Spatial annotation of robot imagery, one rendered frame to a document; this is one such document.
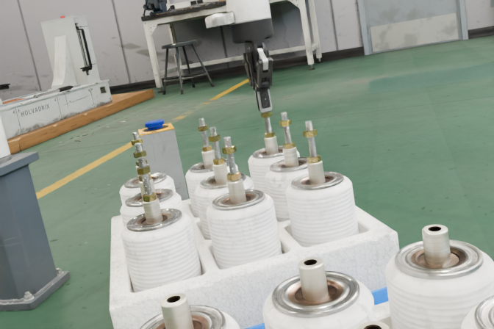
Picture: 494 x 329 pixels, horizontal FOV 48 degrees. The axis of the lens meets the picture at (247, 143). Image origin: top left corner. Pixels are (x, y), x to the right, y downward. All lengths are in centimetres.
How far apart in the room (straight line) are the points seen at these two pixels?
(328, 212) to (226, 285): 17
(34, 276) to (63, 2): 580
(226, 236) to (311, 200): 12
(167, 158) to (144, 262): 42
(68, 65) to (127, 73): 209
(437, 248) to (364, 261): 27
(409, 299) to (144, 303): 34
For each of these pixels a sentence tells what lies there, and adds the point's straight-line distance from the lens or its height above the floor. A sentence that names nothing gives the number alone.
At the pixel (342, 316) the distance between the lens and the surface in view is 46.
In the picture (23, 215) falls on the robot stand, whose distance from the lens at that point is 125.
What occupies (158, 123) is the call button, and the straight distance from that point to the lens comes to 113.
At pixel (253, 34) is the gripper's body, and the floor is 47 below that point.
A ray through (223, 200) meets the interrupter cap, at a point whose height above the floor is 25.
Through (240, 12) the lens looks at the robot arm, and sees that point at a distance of 96.
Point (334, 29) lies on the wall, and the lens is 591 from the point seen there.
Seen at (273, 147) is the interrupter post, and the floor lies 26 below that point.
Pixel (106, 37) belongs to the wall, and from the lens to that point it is 667.
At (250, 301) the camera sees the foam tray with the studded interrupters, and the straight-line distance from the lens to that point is 75.
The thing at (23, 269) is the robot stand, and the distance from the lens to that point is 126.
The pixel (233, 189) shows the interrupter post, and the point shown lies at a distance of 76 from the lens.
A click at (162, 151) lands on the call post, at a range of 113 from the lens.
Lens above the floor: 48
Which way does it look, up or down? 12 degrees down
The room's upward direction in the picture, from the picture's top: 10 degrees counter-clockwise
